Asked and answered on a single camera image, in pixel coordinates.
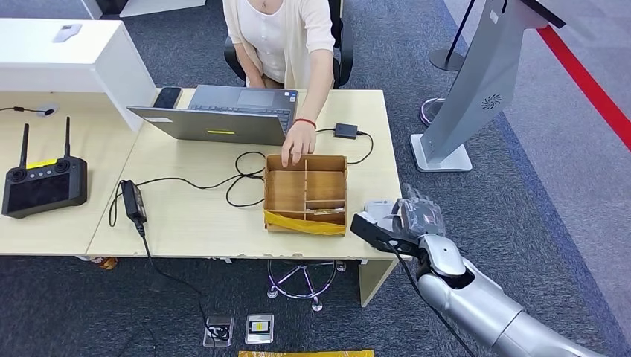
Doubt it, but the person's left hand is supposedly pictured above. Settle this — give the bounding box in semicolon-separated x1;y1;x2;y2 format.
281;120;318;169

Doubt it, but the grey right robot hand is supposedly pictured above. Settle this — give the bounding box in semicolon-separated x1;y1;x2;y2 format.
362;183;447;243

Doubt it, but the cardboard divider box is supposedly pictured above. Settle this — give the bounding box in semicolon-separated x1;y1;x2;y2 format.
263;154;349;237

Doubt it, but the white card reader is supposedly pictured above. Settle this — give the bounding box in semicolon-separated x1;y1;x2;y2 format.
363;199;398;222

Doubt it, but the person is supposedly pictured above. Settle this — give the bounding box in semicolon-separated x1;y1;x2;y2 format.
222;0;336;169

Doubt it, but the grey laptop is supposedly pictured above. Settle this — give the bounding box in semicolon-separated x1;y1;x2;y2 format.
126;84;299;147

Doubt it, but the black office chair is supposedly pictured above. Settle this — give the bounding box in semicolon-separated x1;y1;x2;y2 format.
222;0;355;90

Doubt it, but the chrome stool base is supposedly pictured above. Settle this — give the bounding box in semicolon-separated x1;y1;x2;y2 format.
266;260;347;313

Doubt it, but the black smartphone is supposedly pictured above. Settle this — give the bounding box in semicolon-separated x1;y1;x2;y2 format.
153;86;183;109

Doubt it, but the grey kiosk stand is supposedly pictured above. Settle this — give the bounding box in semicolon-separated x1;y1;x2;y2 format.
410;0;567;173

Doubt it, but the black laptop power brick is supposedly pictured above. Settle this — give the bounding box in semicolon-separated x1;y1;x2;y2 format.
121;179;148;225

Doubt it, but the closed floor socket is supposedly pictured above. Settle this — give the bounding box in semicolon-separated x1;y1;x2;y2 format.
244;313;275;345

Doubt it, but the white cabinet base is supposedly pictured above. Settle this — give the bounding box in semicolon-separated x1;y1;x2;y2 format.
81;0;208;19

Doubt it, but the open floor socket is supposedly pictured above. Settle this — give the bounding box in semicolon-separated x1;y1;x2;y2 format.
202;315;235;348

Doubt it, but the red barrier belt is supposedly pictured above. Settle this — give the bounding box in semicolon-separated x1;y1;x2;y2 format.
536;25;631;151

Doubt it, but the white counter block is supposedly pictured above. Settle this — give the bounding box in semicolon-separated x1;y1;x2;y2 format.
0;18;158;133

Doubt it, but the small white handheld device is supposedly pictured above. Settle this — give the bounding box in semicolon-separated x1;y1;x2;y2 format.
52;23;83;44

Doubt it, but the black antenna remote controller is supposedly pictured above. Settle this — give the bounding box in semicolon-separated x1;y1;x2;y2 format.
1;116;89;219

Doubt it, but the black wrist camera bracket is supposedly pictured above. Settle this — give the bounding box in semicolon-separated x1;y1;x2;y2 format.
350;214;426;258

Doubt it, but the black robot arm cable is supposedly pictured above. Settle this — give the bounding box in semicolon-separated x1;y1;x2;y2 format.
388;240;477;357

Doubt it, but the chrome ring base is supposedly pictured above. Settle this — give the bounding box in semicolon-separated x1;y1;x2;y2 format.
419;97;447;127

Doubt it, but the long looped black cable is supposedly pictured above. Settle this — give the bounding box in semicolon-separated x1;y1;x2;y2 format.
108;130;374;228

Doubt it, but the black stanchion post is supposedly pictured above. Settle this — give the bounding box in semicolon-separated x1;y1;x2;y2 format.
429;0;478;73

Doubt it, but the black mains cable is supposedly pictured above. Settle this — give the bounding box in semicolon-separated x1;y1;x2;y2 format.
134;222;220;341

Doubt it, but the thin black plug cable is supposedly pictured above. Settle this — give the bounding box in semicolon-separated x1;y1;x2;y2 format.
0;104;56;117

